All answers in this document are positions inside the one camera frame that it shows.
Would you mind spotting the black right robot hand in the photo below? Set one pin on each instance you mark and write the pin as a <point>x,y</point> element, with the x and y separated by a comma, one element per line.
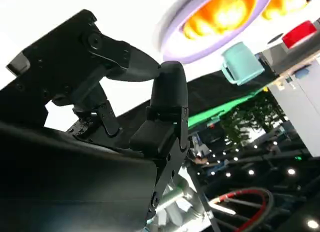
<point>62,179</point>

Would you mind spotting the orange and white bread roll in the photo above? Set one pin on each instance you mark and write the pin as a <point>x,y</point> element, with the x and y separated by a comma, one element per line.
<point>285,4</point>
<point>220,15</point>

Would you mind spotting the silver green machine part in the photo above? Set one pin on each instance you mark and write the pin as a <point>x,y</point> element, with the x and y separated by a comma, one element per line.
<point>175,199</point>

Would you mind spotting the lilac plate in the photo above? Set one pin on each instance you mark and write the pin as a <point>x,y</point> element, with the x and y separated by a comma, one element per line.
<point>175,45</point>

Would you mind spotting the pale green mug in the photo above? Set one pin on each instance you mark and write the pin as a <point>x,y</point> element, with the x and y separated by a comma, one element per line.
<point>243,63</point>

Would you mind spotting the white cabinet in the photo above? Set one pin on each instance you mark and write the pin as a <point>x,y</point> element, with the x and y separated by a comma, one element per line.
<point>300,109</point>

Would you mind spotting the red box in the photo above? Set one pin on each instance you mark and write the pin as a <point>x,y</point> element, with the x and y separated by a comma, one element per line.
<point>298,34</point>

